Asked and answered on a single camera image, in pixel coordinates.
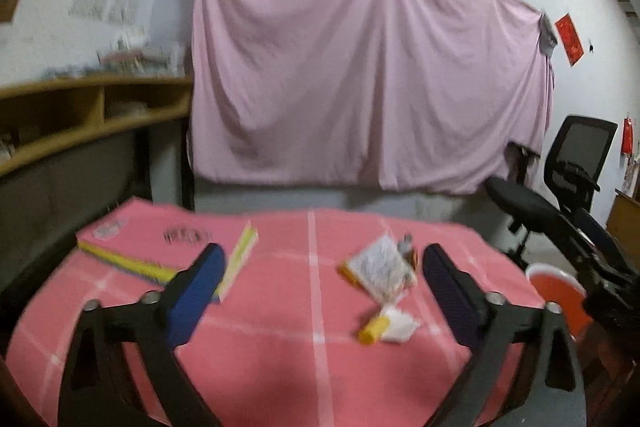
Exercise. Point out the black office chair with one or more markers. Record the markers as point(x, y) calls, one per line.
point(571, 173)

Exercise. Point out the red paper on wall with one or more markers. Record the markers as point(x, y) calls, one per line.
point(570, 39)

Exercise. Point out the large pink hanging sheet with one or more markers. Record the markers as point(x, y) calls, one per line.
point(394, 94)

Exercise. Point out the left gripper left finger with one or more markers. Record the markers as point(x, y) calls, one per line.
point(97, 386)

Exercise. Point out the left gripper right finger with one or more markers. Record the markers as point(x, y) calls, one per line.
point(547, 388)

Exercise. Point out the red plastic trash bucket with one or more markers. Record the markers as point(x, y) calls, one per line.
point(554, 284)

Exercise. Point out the white printed snack wrapper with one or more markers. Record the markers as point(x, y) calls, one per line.
point(381, 270)

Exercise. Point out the wooden cabinet at right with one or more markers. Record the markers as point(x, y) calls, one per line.
point(624, 223)

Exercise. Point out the pink plaid tablecloth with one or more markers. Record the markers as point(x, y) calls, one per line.
point(282, 350)

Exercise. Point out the white tissue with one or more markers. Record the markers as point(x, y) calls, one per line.
point(401, 325)

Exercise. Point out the curved wooden shelf desk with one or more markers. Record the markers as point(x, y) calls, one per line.
point(43, 118)

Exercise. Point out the yellow cylindrical tube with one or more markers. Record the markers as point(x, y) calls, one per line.
point(374, 330)

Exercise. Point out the paper pile on shelf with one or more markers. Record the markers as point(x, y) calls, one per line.
point(148, 59)

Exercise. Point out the pink and yellow book stack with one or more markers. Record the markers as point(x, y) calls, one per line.
point(158, 241)

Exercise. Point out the red fire extinguisher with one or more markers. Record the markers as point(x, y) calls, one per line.
point(627, 145)

